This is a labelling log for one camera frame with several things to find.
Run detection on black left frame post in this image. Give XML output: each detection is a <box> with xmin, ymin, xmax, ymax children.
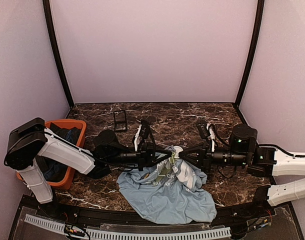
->
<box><xmin>42</xmin><ymin>0</ymin><xmax>75</xmax><ymax>109</ymax></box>

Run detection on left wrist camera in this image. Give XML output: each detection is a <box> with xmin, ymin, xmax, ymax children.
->
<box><xmin>132</xmin><ymin>119</ymin><xmax>150</xmax><ymax>152</ymax></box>

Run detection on light blue printed t-shirt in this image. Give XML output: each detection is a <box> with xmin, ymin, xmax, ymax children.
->
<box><xmin>117</xmin><ymin>158</ymin><xmax>217</xmax><ymax>225</ymax></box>

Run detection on black frame post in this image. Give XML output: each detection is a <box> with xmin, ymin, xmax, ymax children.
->
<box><xmin>42</xmin><ymin>0</ymin><xmax>75</xmax><ymax>109</ymax></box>
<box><xmin>234</xmin><ymin>0</ymin><xmax>265</xmax><ymax>108</ymax></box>

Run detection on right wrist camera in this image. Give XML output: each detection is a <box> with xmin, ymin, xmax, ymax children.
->
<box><xmin>196</xmin><ymin>119</ymin><xmax>218</xmax><ymax>153</ymax></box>

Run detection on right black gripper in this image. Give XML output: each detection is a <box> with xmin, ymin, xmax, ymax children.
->
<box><xmin>178</xmin><ymin>139</ymin><xmax>249</xmax><ymax>173</ymax></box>

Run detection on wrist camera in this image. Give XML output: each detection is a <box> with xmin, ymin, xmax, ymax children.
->
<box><xmin>196</xmin><ymin>119</ymin><xmax>218</xmax><ymax>153</ymax></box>
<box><xmin>132</xmin><ymin>119</ymin><xmax>150</xmax><ymax>152</ymax></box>

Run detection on orange plastic bin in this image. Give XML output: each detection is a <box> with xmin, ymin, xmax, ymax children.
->
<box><xmin>16</xmin><ymin>119</ymin><xmax>87</xmax><ymax>191</ymax></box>

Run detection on black front table rail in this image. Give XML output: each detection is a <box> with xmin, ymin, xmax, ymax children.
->
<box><xmin>19</xmin><ymin>194</ymin><xmax>291</xmax><ymax>231</ymax></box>

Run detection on black right frame post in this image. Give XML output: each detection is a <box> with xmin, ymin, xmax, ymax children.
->
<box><xmin>234</xmin><ymin>0</ymin><xmax>265</xmax><ymax>108</ymax></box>

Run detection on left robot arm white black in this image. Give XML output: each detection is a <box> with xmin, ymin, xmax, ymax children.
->
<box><xmin>4</xmin><ymin>117</ymin><xmax>173</xmax><ymax>218</ymax></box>

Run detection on white slotted cable duct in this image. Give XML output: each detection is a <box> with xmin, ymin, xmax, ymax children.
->
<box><xmin>24</xmin><ymin>213</ymin><xmax>232</xmax><ymax>240</ymax></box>

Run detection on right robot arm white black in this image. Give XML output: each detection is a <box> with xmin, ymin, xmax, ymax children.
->
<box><xmin>178</xmin><ymin>122</ymin><xmax>305</xmax><ymax>217</ymax></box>

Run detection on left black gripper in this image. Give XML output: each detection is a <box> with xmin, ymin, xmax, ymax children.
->
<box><xmin>106</xmin><ymin>141</ymin><xmax>173</xmax><ymax>171</ymax></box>

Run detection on dark clothes in bin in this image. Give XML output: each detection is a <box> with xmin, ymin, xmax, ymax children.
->
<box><xmin>42</xmin><ymin>126</ymin><xmax>83</xmax><ymax>182</ymax></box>

